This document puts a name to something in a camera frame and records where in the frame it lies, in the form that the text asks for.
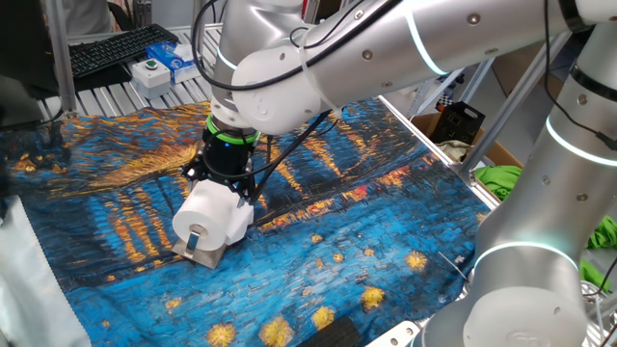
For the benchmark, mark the black computer keyboard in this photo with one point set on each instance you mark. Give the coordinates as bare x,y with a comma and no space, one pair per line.
120,48

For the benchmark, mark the white box green button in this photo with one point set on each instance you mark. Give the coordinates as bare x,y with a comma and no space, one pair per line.
149,82

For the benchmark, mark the aluminium frame post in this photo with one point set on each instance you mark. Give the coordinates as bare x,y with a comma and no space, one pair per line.
60,58

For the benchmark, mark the large cardboard carton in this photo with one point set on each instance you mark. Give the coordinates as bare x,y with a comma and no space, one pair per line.
511,72

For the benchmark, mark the diagonal aluminium strut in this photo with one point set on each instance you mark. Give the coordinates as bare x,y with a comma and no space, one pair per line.
506,115

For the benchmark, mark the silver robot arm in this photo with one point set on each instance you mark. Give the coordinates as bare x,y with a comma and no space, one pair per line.
540,202

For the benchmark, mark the brown cardboard box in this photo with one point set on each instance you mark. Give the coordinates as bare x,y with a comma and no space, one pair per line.
496,154

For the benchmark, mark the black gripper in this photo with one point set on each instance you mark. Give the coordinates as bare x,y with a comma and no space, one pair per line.
226,156

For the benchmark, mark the grey metal shelf rack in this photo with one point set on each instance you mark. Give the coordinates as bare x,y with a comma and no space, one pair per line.
429,103

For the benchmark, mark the chrome toilet paper holder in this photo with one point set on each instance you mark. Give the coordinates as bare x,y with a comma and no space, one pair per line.
202,258

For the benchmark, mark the white storage boxes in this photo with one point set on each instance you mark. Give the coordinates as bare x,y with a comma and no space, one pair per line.
414,98

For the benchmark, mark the blue tissue box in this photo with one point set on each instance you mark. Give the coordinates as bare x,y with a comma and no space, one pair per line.
169,60

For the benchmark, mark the black computer monitor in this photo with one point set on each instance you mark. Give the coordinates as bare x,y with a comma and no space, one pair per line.
24,48

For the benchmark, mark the green cloth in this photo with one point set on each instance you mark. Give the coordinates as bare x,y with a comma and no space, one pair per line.
501,183
605,233

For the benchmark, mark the person in grey shirt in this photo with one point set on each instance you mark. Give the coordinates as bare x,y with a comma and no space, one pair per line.
87,14

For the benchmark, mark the black plastic crate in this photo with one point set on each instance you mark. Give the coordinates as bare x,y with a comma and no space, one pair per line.
458,123

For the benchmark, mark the white toilet paper roll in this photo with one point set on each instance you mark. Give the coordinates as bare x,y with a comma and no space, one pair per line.
212,212

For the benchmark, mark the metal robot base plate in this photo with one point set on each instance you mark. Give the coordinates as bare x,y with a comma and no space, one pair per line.
400,335

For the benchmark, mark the starry night print tablecloth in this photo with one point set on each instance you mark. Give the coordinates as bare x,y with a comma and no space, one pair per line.
337,241

